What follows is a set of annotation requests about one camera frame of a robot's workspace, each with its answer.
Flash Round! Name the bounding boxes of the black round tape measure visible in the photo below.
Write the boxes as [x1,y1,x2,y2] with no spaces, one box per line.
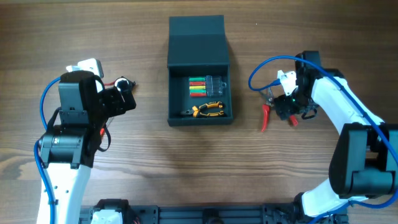
[104,76,136,92]

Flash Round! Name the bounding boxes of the red handled cutters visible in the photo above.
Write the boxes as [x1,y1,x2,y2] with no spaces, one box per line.
[259,87,299,132]

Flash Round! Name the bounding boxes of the orange black pliers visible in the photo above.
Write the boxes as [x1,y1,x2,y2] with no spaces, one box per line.
[180,101,224,118]

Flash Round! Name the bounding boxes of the clear case coloured screwdrivers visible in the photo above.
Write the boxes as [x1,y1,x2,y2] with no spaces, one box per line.
[188,75,227,97]

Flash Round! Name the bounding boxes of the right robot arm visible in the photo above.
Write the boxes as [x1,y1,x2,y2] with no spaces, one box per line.
[273,51,397,223]

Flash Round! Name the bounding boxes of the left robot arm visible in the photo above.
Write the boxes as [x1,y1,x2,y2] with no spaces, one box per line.
[34,70,136,223]

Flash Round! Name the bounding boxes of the dark green open box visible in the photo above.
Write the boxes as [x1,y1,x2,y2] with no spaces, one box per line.
[167,15,233,126]

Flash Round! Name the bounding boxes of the right blue cable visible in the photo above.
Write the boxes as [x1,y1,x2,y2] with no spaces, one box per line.
[248,55,398,224]

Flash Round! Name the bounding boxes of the blue cable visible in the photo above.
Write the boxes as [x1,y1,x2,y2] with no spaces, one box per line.
[33,76,62,224]
[248,55,398,224]

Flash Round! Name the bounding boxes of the left blue cable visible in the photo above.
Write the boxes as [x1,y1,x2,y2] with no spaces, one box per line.
[33,76,62,224]

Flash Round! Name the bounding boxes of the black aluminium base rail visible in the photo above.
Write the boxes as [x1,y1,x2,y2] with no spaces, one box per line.
[79,198,348,224]

